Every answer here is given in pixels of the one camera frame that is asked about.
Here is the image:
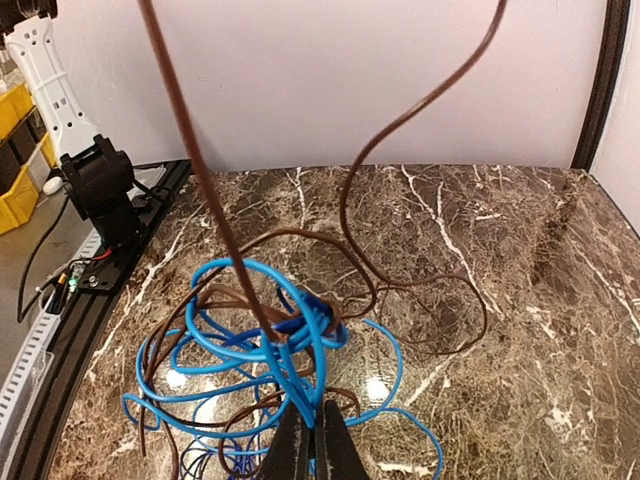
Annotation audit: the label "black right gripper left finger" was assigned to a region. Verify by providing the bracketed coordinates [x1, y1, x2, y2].
[261, 404, 312, 480]

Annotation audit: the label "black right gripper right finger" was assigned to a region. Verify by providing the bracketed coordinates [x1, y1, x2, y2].
[314, 400, 369, 480]

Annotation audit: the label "light blue cable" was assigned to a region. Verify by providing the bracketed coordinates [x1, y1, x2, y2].
[121, 257, 446, 480]

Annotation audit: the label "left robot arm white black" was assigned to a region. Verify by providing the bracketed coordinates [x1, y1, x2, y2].
[1, 1, 143, 249]

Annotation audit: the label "yellow storage bins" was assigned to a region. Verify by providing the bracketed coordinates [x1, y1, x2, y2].
[1, 83, 58, 234]

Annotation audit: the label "black front rail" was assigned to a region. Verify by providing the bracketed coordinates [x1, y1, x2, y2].
[1, 160, 191, 479]

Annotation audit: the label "white slotted cable duct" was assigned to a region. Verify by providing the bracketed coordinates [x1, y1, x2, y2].
[0, 229, 101, 431]

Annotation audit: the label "black frame post right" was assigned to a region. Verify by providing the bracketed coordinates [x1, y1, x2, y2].
[571, 0, 632, 171]

